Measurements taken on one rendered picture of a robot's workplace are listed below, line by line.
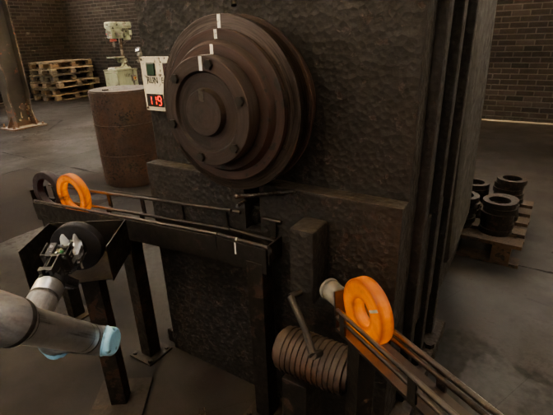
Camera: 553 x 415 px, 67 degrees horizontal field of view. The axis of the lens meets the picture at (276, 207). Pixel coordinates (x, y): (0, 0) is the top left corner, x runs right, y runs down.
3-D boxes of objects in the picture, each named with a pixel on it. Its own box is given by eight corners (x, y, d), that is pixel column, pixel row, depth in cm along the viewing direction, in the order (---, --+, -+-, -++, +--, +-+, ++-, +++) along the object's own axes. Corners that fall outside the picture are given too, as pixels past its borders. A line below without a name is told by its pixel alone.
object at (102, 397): (90, 381, 171) (48, 222, 143) (155, 377, 172) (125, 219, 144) (71, 424, 152) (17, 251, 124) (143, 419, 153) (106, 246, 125)
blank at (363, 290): (366, 342, 101) (355, 346, 100) (348, 279, 104) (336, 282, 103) (403, 343, 87) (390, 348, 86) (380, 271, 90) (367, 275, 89)
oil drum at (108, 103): (139, 166, 456) (125, 82, 421) (178, 174, 426) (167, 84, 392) (91, 182, 410) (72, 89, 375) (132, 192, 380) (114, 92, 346)
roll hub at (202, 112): (183, 155, 123) (172, 54, 112) (262, 167, 109) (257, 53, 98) (170, 160, 119) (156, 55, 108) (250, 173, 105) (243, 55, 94)
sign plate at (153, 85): (151, 109, 151) (143, 56, 144) (205, 114, 138) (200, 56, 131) (146, 109, 149) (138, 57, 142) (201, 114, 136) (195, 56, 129)
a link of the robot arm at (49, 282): (63, 305, 111) (32, 306, 111) (69, 291, 115) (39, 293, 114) (53, 286, 107) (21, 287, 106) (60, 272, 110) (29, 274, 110)
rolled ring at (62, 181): (81, 224, 180) (87, 221, 182) (88, 193, 169) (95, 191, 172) (53, 198, 183) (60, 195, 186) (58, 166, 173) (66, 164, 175)
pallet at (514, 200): (330, 225, 302) (332, 167, 285) (373, 191, 364) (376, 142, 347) (517, 269, 239) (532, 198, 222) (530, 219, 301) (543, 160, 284)
